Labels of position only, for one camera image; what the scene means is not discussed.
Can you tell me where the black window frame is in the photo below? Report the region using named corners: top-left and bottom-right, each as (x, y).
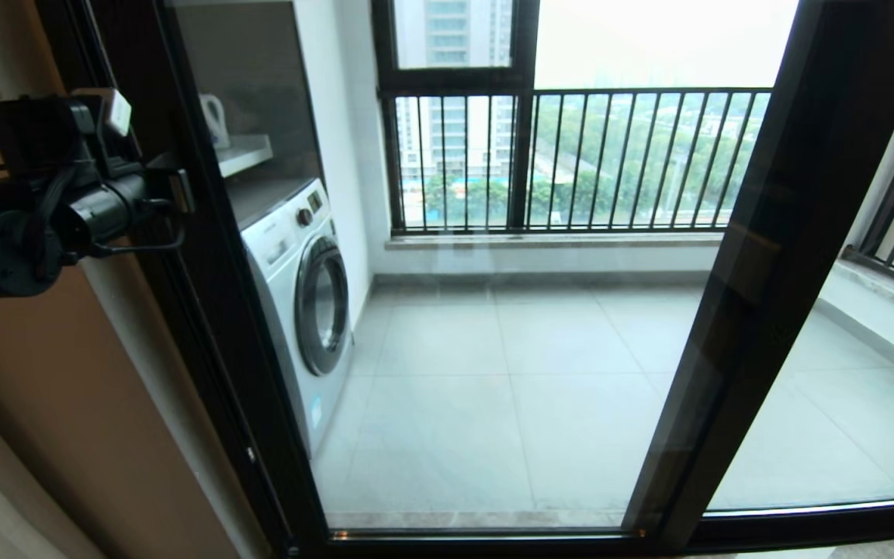
top-left (373, 0), bottom-right (539, 232)

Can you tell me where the white stone shelf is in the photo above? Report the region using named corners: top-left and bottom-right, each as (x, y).
top-left (217, 134), bottom-right (274, 178)

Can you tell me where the grey stone balcony sill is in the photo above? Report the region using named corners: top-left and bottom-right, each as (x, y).
top-left (385, 233), bottom-right (723, 251)

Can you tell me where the white detergent bottle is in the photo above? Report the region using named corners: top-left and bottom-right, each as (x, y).
top-left (199, 93), bottom-right (232, 150)

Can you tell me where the black framed sliding glass door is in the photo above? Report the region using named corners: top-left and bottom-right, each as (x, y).
top-left (82, 0), bottom-right (894, 556)

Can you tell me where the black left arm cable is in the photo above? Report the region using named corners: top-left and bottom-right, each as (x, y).
top-left (90, 198), bottom-right (188, 257)

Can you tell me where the grey stone window sill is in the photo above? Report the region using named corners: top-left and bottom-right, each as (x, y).
top-left (823, 260), bottom-right (894, 335)

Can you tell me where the white front-load washing machine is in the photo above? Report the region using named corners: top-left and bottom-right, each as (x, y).
top-left (239, 179), bottom-right (355, 459)

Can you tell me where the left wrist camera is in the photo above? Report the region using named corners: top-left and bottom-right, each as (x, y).
top-left (0, 87), bottom-right (145, 187)

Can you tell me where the black balcony railing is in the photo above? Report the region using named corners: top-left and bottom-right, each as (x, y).
top-left (379, 88), bottom-right (772, 234)

